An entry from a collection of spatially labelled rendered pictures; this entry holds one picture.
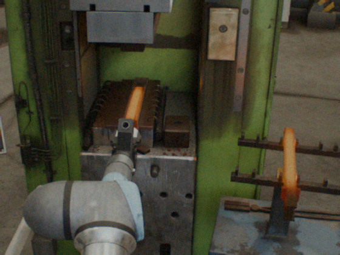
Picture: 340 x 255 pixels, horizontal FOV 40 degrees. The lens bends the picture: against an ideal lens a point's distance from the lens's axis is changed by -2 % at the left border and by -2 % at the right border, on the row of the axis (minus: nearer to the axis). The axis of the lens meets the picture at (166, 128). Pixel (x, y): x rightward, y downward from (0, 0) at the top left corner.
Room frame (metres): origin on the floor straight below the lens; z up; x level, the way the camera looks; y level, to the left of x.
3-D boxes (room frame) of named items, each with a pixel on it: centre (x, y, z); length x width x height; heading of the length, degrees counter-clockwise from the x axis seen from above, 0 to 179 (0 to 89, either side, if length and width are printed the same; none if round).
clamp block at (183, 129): (1.44, -0.04, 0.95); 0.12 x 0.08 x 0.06; 178
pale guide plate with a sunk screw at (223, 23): (1.51, -0.18, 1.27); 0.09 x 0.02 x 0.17; 88
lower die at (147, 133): (1.60, 0.14, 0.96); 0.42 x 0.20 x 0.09; 178
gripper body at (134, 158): (1.22, 0.13, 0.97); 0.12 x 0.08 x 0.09; 178
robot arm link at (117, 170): (1.06, 0.13, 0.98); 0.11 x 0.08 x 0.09; 178
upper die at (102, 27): (1.60, 0.14, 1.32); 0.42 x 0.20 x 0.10; 178
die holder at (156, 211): (1.60, 0.08, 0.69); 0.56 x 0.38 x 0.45; 178
